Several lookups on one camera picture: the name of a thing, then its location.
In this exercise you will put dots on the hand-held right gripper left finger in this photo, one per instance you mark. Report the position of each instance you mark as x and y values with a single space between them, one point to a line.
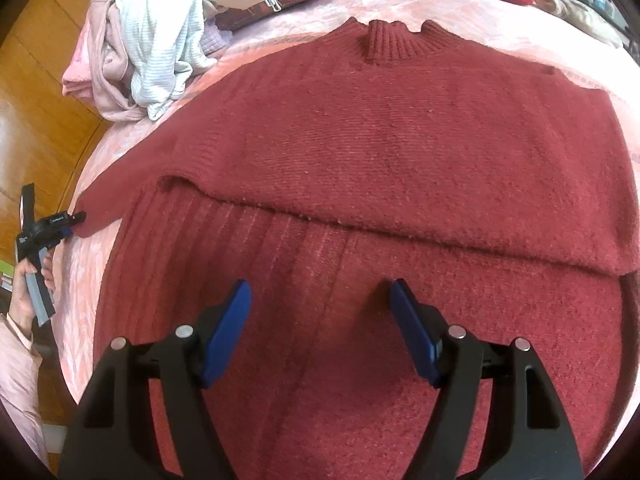
230 330

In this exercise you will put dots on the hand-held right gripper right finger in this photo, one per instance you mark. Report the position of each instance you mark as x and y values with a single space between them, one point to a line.
415 330

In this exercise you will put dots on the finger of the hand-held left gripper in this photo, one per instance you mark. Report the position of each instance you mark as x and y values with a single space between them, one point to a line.
62 231
70 218

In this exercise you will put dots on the red knit sweater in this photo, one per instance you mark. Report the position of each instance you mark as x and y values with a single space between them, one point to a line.
380 160

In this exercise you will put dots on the person's left hand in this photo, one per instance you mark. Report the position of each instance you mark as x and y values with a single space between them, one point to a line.
20 290

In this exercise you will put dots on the pale pink garment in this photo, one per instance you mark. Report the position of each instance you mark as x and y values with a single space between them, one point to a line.
107 87

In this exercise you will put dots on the pink folded cloth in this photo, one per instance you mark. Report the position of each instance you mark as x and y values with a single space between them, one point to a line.
77 77

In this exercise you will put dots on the white striped garment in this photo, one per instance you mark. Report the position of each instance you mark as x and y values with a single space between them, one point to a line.
150 35

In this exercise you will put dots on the lavender quilted cloth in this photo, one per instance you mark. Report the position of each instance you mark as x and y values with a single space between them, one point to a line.
217 40

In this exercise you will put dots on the pink printed blanket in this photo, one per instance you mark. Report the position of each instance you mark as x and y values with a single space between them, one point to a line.
310 15

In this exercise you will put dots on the beige cloth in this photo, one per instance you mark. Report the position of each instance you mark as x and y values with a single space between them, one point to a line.
575 15

